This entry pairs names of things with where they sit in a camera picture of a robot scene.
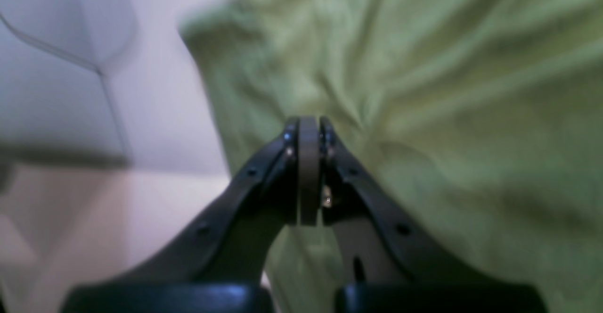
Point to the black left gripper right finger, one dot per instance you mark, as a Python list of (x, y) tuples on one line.
[(391, 262)]

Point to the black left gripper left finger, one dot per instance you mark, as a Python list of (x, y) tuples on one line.
[(215, 264)]

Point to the green t-shirt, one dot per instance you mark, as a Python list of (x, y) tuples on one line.
[(482, 118)]

